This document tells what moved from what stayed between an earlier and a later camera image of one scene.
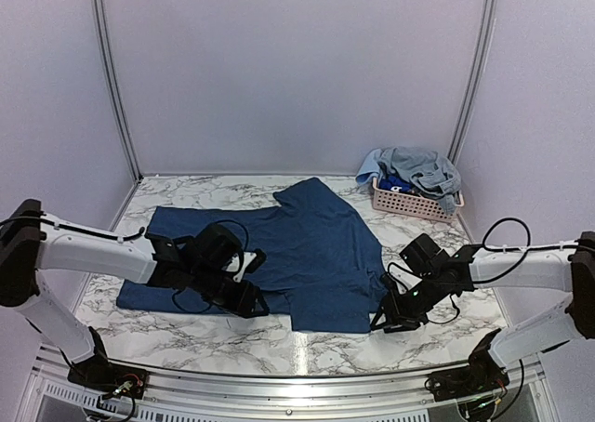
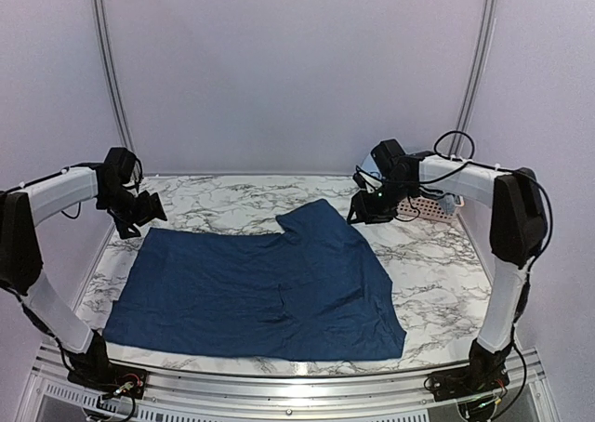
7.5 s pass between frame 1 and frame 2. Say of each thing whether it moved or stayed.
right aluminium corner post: stayed
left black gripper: moved
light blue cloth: stayed
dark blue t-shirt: moved
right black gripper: moved
